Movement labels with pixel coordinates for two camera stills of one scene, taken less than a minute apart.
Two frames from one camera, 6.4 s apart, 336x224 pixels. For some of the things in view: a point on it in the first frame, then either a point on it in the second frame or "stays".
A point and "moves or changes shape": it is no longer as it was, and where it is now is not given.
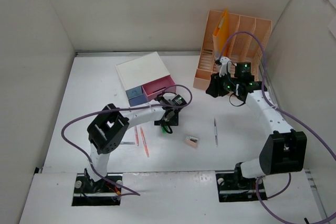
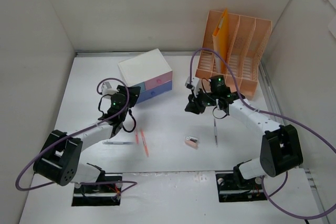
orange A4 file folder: (221, 36) stays
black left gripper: (166, 122) to (132, 94)
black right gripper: (220, 85) to (197, 104)
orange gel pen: (144, 141) stays
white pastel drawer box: (144, 78) stays
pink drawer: (153, 89) moves or changes shape
